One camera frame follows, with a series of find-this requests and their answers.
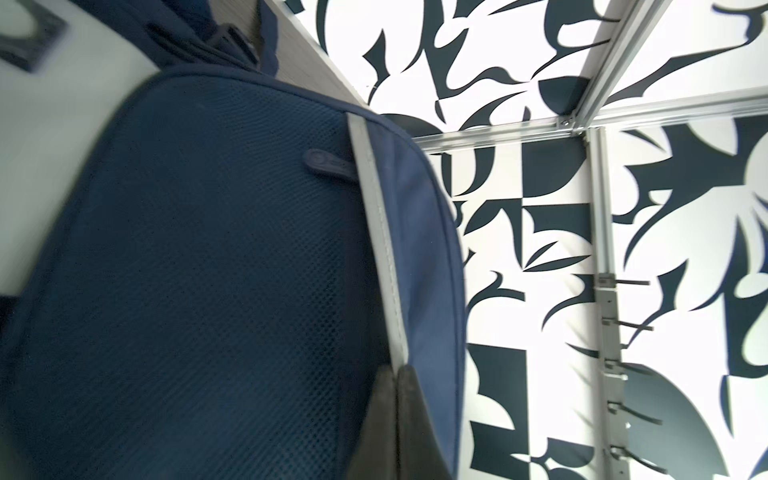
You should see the wall hook rack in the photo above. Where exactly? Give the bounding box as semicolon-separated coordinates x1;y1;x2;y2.
595;273;668;479

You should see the navy blue student backpack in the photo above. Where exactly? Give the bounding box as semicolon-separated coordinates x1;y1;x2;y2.
1;1;467;479

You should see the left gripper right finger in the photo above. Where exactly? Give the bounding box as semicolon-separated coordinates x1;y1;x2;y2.
397;365;452;480

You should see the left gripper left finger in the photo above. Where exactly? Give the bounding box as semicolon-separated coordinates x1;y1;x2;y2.
346;366;398;480

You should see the aluminium cage frame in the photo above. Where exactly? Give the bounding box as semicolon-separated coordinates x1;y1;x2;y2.
411;0;768;480

